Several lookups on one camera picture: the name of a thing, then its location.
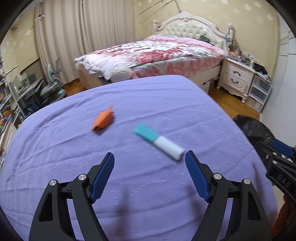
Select floral pink quilt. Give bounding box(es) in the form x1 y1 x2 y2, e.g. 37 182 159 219
74 35 226 82

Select orange folded paper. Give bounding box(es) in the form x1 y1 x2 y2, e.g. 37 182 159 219
92 106 113 132

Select beige curtains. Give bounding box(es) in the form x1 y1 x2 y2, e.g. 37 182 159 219
35 0 134 84

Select grey study desk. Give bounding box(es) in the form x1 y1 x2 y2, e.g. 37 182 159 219
8 77 44 110

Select clear plastic drawer unit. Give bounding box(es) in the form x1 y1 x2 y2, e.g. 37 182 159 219
245 73 273 113

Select white nightstand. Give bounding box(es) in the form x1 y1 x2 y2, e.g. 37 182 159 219
216 58 255 103

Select white bookshelf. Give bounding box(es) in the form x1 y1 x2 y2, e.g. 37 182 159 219
1 57 25 130

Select black trash bag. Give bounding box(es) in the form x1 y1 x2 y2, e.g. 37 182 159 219
233 115 275 147

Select purple bed sheet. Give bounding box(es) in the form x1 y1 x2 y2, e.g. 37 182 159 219
1 75 278 240

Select grey desk chair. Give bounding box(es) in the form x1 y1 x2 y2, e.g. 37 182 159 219
40 58 66 104

